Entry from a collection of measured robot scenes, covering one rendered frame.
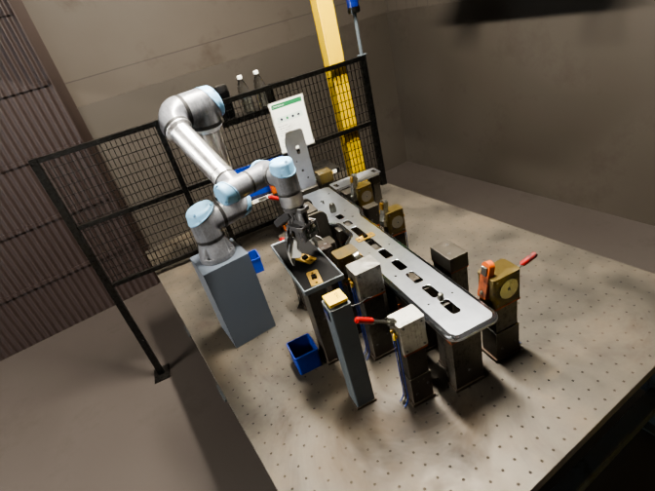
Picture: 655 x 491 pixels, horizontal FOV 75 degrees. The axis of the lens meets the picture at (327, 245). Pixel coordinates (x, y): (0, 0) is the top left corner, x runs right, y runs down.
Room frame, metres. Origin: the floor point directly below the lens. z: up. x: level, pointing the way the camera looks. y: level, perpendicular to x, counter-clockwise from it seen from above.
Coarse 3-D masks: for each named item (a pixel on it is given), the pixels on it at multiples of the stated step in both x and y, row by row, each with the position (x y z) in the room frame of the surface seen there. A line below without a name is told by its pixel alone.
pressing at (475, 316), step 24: (312, 192) 2.22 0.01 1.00; (336, 192) 2.14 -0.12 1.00; (360, 216) 1.79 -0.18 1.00; (384, 240) 1.53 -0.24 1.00; (384, 264) 1.36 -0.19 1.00; (408, 264) 1.32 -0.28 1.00; (408, 288) 1.18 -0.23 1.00; (456, 288) 1.11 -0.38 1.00; (432, 312) 1.03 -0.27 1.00; (480, 312) 0.98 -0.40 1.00; (456, 336) 0.91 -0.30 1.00
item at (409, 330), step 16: (400, 320) 0.97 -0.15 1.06; (416, 320) 0.95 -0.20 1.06; (400, 336) 0.94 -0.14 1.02; (416, 336) 0.95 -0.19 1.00; (400, 352) 0.95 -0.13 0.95; (416, 352) 0.95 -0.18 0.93; (400, 368) 1.00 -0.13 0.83; (416, 368) 0.95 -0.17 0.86; (416, 384) 0.94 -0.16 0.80; (432, 384) 0.96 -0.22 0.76; (400, 400) 0.97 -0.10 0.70; (416, 400) 0.94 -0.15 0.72
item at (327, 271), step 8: (296, 240) 1.43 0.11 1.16; (280, 248) 1.40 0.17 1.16; (304, 248) 1.35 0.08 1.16; (312, 248) 1.34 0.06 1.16; (280, 256) 1.34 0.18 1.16; (288, 256) 1.33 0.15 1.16; (320, 256) 1.27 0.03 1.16; (288, 264) 1.28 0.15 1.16; (296, 264) 1.26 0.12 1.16; (304, 264) 1.25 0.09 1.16; (312, 264) 1.24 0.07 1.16; (320, 264) 1.22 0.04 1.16; (328, 264) 1.21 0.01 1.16; (296, 272) 1.21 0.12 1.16; (304, 272) 1.20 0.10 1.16; (320, 272) 1.18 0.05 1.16; (328, 272) 1.16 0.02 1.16; (336, 272) 1.15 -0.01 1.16; (304, 280) 1.16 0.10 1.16; (328, 280) 1.12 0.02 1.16; (304, 288) 1.11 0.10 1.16
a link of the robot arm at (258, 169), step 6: (258, 162) 1.36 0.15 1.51; (264, 162) 1.35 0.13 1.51; (252, 168) 1.32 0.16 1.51; (258, 168) 1.32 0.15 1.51; (264, 168) 1.31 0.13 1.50; (252, 174) 1.29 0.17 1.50; (258, 174) 1.30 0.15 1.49; (264, 174) 1.29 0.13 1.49; (258, 180) 1.29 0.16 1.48; (264, 180) 1.30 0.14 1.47; (258, 186) 1.29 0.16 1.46; (264, 186) 1.31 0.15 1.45
